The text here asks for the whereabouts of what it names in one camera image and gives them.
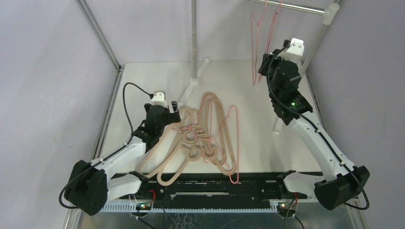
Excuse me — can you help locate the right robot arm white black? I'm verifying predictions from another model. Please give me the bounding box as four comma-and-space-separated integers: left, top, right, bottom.
258, 50, 370, 210

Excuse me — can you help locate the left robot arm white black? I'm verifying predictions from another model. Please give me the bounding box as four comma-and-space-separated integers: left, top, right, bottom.
59, 101, 181, 216

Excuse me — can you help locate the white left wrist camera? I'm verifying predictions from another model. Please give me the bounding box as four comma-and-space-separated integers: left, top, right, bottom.
151, 90, 168, 107

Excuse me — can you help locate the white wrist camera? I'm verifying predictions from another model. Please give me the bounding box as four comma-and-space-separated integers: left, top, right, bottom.
151, 90, 168, 107
282, 38, 305, 63

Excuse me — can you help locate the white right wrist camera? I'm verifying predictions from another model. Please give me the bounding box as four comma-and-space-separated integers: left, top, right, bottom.
282, 38, 305, 63

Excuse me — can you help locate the black right camera cable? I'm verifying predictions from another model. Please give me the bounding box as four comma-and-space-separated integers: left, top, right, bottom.
266, 39, 370, 211

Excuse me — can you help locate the black camera cable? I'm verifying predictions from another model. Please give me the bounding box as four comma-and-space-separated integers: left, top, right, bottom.
59, 82, 154, 209
266, 39, 370, 211

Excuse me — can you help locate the black left camera cable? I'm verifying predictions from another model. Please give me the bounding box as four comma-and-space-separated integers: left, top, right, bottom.
59, 82, 154, 209

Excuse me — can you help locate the silver clothes rack frame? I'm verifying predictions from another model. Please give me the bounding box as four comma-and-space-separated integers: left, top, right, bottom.
175, 0, 345, 135

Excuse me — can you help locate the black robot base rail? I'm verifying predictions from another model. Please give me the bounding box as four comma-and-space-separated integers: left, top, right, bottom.
121, 172, 318, 211

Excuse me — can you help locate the left controller board with wires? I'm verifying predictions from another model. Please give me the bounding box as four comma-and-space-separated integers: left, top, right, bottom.
128, 189, 169, 229

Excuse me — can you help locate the controller board with wires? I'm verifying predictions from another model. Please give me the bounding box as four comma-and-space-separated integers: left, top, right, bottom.
277, 192, 305, 229
128, 189, 169, 229

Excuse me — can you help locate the right controller board with wires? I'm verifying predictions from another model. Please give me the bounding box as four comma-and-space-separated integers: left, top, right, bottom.
277, 192, 305, 229

